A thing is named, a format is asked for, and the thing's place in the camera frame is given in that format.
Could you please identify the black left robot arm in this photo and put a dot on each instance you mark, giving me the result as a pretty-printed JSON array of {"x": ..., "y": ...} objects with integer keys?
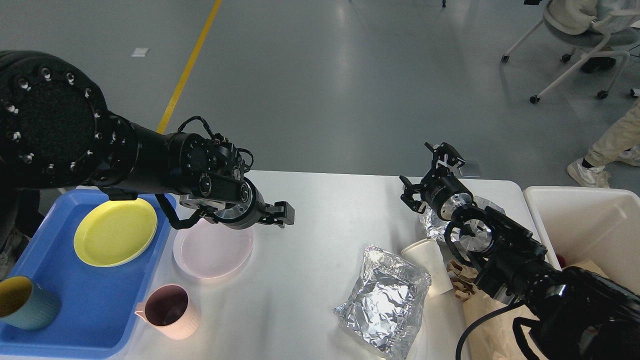
[{"x": 57, "y": 131}]

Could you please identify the pink ribbed mug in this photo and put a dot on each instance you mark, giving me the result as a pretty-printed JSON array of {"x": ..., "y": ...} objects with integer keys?
[{"x": 171, "y": 311}]

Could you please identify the blue plastic tray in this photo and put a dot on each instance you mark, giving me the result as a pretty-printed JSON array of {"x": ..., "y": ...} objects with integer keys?
[{"x": 97, "y": 316}]

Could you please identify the small crumpled foil ball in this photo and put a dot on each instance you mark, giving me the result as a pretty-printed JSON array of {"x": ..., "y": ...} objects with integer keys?
[{"x": 434, "y": 227}]

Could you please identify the yellow plate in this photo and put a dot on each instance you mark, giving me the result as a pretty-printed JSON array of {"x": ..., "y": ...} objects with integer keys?
[{"x": 115, "y": 233}]

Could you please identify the teal mug yellow inside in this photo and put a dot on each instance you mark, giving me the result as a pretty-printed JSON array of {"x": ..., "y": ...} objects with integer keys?
[{"x": 26, "y": 305}]

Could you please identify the person in beige trousers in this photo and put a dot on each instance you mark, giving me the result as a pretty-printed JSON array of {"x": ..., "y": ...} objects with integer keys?
[{"x": 620, "y": 143}]

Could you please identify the large crumpled foil sheet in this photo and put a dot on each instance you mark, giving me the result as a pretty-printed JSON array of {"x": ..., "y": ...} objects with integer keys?
[{"x": 384, "y": 310}]

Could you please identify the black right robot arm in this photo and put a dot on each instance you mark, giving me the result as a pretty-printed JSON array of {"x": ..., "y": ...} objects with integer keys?
[{"x": 579, "y": 314}]

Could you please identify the white plastic bin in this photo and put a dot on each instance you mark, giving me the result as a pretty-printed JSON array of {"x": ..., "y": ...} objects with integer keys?
[{"x": 600, "y": 225}]

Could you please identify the pink plate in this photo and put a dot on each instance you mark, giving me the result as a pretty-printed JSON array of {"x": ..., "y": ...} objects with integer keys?
[{"x": 209, "y": 251}]

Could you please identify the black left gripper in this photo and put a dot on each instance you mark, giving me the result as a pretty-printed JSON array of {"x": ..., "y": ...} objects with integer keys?
[{"x": 244, "y": 215}]

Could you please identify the white rolling office chair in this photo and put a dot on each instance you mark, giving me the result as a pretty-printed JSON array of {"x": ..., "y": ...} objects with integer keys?
[{"x": 594, "y": 27}]

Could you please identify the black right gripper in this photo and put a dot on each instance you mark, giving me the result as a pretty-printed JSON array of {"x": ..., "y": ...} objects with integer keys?
[{"x": 439, "y": 188}]

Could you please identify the white paper cup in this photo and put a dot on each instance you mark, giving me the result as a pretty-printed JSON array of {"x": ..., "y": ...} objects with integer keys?
[{"x": 426, "y": 254}]

